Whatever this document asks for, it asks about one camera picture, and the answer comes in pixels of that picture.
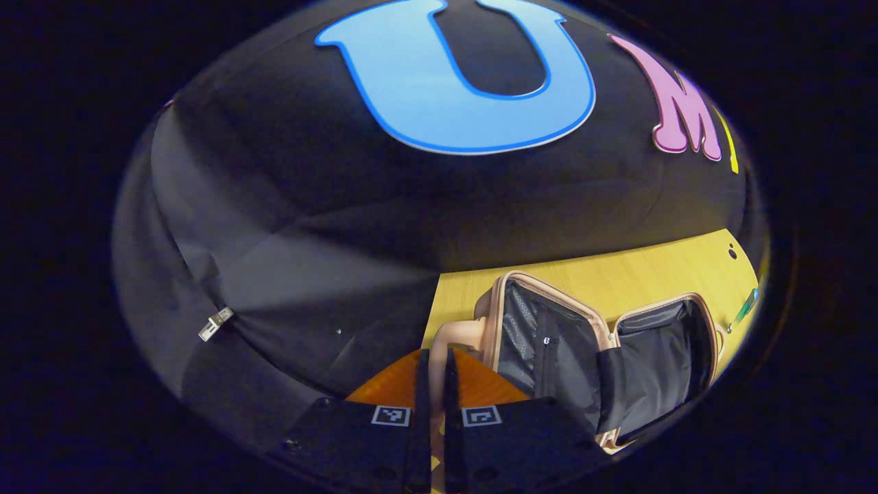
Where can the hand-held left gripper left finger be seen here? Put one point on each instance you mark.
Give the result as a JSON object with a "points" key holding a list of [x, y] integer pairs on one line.
{"points": [[422, 412]]}

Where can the blue capped teal bottle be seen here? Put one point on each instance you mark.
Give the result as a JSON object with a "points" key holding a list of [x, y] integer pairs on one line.
{"points": [[748, 306]]}

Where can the beige suitcase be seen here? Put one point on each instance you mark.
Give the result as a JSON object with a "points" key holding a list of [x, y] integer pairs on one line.
{"points": [[549, 343]]}

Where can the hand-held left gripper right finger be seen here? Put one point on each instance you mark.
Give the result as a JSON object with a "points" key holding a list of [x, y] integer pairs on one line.
{"points": [[453, 412]]}

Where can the silver metal clip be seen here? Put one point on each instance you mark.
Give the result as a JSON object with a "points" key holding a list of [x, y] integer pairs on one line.
{"points": [[215, 324]]}

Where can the black backdrop cloth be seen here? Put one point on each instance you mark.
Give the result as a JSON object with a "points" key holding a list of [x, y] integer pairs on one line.
{"points": [[309, 226]]}

